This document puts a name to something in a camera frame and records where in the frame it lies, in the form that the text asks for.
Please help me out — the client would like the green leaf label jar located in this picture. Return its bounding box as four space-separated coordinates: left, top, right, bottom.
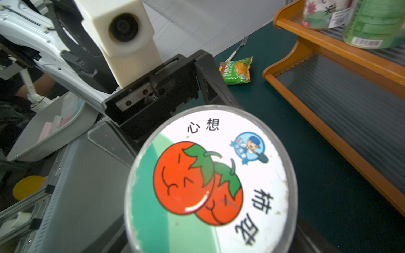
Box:
343 0 405 50

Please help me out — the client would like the flower label seed jar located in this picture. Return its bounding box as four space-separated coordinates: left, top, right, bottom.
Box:
302 0 353 30

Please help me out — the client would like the orange wooden tiered shelf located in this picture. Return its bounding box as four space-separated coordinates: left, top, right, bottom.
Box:
263 1 405 213

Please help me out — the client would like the green snack packet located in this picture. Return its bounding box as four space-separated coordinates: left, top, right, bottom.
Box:
219 57 253 86

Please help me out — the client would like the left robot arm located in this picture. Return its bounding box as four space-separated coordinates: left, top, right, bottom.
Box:
1 1 239 140

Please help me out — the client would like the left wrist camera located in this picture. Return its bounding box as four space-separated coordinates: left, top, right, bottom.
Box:
75 0 163 88

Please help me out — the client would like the white handled fork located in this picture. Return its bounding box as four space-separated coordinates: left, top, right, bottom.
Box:
226 36 248 62

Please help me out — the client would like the tomato label seed jar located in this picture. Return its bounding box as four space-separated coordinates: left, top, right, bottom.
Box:
124 105 298 253

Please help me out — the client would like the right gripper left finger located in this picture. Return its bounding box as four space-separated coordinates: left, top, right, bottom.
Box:
82 221 128 253

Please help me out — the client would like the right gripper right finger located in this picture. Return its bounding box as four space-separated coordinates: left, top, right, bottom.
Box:
291 216 340 253

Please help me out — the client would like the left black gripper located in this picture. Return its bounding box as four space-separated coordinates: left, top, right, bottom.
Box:
102 50 240 142

